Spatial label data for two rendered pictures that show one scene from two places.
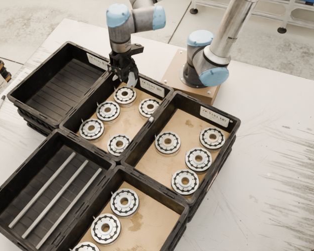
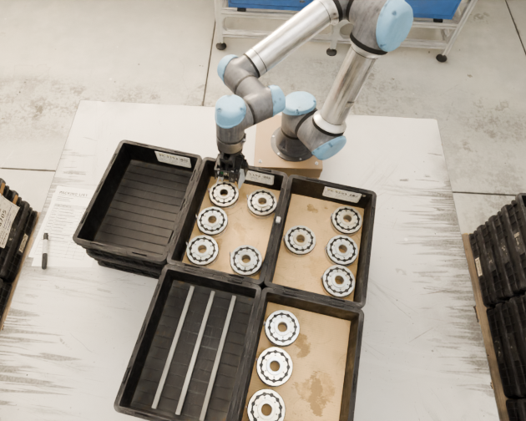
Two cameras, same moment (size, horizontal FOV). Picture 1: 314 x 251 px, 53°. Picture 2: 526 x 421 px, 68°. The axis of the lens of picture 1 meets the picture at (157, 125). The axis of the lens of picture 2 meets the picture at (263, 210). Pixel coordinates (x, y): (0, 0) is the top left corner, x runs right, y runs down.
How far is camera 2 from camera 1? 0.40 m
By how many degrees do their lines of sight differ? 15
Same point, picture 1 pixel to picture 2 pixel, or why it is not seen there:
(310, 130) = (428, 177)
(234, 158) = not seen: hidden behind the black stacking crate
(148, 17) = (268, 103)
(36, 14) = (2, 90)
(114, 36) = (230, 136)
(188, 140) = (319, 230)
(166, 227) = (336, 339)
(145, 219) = (311, 338)
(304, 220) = (456, 277)
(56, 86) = (126, 205)
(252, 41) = (303, 72)
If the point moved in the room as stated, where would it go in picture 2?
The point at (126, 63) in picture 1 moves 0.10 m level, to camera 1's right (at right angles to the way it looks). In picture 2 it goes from (238, 162) to (270, 151)
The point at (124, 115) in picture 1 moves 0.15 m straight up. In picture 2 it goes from (232, 219) to (230, 198)
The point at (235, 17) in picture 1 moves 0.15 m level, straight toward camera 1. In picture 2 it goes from (356, 78) to (367, 119)
